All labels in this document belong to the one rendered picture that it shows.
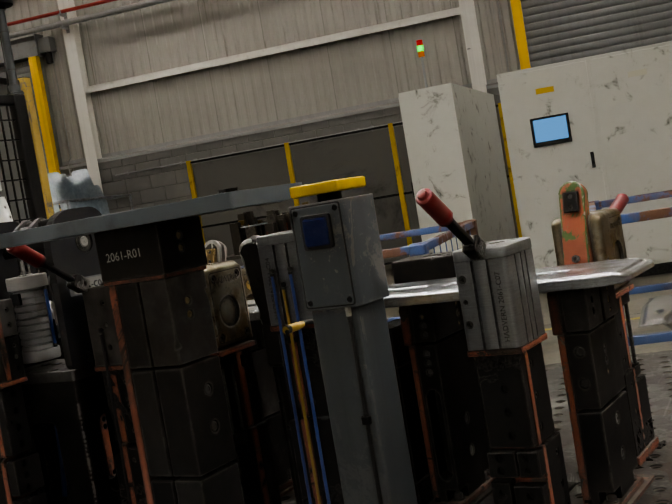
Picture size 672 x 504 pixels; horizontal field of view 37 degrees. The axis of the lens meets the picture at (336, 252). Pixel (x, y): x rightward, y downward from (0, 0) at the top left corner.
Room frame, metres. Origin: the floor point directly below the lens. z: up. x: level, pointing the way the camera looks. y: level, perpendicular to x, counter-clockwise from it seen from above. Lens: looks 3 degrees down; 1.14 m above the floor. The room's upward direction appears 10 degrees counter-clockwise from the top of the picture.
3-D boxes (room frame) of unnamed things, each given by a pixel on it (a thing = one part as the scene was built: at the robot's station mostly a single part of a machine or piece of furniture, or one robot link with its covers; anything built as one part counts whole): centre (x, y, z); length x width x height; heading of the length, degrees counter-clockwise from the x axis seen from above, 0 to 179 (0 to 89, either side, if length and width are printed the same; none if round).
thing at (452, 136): (10.49, -1.42, 1.22); 2.40 x 0.54 x 2.45; 161
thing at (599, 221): (1.46, -0.36, 0.88); 0.15 x 0.11 x 0.36; 148
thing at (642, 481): (1.28, -0.30, 0.84); 0.18 x 0.06 x 0.29; 148
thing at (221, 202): (1.21, 0.22, 1.16); 0.37 x 0.14 x 0.02; 58
